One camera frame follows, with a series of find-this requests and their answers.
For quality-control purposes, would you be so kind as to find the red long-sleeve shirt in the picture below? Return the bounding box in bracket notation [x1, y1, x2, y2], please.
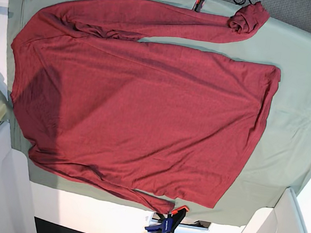
[11, 0, 281, 214]

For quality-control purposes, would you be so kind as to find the blue orange bar clamp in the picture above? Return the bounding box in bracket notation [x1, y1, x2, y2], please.
[145, 205, 189, 233]

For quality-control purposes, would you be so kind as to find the green table cloth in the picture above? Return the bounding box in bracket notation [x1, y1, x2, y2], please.
[7, 0, 311, 226]

